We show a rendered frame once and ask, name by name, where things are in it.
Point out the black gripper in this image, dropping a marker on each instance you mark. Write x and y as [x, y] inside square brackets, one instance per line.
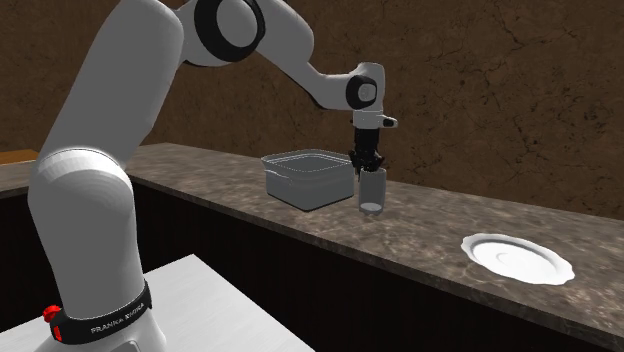
[366, 144]

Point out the clear drinking glass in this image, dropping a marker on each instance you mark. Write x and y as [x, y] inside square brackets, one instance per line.
[373, 190]

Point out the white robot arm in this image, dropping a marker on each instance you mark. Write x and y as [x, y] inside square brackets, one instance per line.
[97, 204]

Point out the clear square glass container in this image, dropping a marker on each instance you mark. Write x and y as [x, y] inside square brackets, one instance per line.
[308, 183]

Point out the dark cabinet with stone worktop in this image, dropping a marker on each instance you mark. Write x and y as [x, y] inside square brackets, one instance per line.
[312, 287]

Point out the white scalloped plate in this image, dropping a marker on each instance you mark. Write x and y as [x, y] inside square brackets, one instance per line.
[516, 258]

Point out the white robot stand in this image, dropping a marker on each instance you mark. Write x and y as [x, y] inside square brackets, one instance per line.
[214, 312]

